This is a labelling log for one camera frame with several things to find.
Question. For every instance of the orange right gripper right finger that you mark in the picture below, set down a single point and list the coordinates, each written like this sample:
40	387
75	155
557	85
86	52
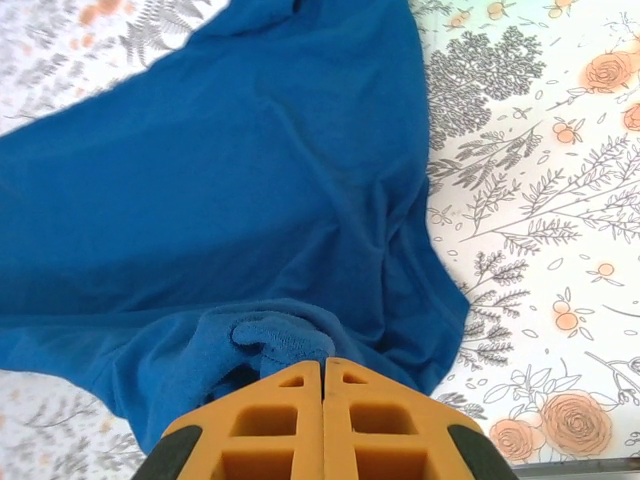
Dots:
340	400

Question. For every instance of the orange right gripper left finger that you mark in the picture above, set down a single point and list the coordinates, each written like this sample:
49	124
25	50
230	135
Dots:
310	400

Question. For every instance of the blue t-shirt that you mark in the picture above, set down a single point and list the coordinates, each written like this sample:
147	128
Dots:
200	175

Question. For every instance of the floral table mat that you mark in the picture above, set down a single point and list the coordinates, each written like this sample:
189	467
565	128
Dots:
550	225

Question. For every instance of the aluminium table frame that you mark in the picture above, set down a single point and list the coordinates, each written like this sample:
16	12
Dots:
590	472

